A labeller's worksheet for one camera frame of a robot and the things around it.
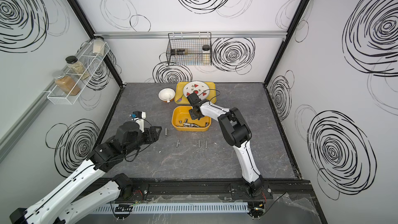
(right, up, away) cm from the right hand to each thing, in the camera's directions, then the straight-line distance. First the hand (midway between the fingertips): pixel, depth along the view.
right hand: (196, 113), depth 102 cm
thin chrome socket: (-11, -16, -13) cm, 24 cm away
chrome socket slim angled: (+6, -17, -13) cm, 22 cm away
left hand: (-18, -4, -30) cm, 35 cm away
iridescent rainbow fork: (-13, +9, +9) cm, 18 cm away
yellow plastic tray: (+11, +11, +10) cm, 19 cm away
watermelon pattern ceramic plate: (+3, +17, +14) cm, 22 cm away
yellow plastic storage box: (-9, -5, -4) cm, 11 cm away
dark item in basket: (-11, +38, -8) cm, 41 cm away
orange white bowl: (-22, +13, +9) cm, 27 cm away
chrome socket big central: (-4, -7, -6) cm, 10 cm away
